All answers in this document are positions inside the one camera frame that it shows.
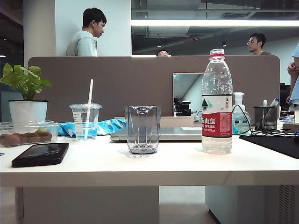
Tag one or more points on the brown kiwi fruit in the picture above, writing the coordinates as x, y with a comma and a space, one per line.
46, 136
23, 138
9, 140
34, 137

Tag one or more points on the black smartphone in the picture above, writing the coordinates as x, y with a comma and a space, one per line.
39, 155

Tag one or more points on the white plant pot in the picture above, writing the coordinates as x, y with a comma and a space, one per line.
28, 112

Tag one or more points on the brown desk partition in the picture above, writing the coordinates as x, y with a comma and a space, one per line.
116, 81

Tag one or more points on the silver laptop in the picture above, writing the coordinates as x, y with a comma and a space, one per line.
172, 135

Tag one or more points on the white pen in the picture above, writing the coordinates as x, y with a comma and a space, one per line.
265, 103

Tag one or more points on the clear glass mug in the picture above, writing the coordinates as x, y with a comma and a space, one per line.
142, 130

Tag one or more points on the seated man behind partition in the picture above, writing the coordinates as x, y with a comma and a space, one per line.
162, 53

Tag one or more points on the white blue marker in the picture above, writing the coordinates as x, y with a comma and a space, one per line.
274, 102

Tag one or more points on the white table support panel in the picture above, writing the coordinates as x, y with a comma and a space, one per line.
88, 205

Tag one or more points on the clear plastic lidded cup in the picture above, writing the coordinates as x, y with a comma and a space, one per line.
79, 121

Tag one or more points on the black mouse mat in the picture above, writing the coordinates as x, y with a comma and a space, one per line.
275, 144

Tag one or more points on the green leafy plant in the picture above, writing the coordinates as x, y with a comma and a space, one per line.
25, 79

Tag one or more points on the mineral water bottle red label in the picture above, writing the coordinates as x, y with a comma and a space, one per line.
217, 126

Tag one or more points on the silver framed mirror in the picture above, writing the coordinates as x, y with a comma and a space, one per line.
187, 88

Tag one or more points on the small white plug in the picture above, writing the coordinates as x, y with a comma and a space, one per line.
197, 119

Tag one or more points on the blue white plastic bag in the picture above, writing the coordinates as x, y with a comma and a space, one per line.
109, 126

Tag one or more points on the grey vented cabinet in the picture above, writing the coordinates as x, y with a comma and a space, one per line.
252, 205

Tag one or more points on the man with glasses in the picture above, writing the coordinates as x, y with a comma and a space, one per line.
257, 43

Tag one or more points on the white drinking straw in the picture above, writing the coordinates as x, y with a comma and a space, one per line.
90, 93

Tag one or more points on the man in white t-shirt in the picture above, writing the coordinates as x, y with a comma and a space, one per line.
84, 44

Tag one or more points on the clear plastic fruit container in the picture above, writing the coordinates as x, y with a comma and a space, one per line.
52, 129

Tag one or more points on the black mesh pen holder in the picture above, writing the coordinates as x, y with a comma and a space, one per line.
266, 119

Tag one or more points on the blue hand sanitizer pump bottle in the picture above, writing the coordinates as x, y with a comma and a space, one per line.
241, 121

